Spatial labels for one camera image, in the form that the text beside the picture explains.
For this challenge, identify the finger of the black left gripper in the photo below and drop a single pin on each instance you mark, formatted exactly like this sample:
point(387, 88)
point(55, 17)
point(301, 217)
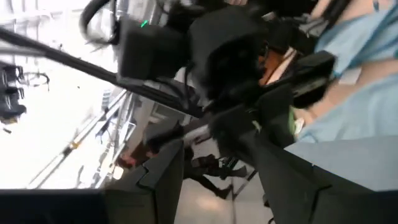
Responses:
point(236, 130)
point(278, 115)

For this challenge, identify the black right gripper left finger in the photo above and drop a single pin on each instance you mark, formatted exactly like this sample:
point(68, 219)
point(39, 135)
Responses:
point(149, 199)

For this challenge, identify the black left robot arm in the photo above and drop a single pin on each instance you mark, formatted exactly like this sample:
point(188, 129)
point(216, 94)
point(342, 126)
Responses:
point(149, 53)

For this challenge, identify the green microfiber towel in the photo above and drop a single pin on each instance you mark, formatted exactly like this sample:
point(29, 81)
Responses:
point(291, 121)

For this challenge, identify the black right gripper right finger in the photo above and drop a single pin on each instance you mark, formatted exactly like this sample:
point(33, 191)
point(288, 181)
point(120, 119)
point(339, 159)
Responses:
point(298, 199)

